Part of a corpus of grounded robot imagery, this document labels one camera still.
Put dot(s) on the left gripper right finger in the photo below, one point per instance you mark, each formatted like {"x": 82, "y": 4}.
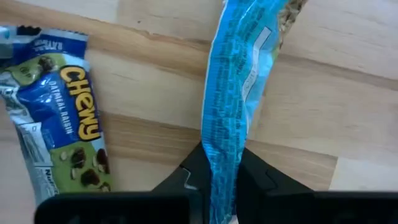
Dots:
{"x": 267, "y": 193}

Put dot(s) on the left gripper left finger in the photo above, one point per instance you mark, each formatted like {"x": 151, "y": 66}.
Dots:
{"x": 194, "y": 177}

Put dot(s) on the granola bar bright blue wrapper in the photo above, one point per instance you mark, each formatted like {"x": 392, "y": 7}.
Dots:
{"x": 230, "y": 93}

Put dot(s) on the oatmeal raisin granola bar blue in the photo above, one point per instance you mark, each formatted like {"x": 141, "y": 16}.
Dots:
{"x": 62, "y": 109}

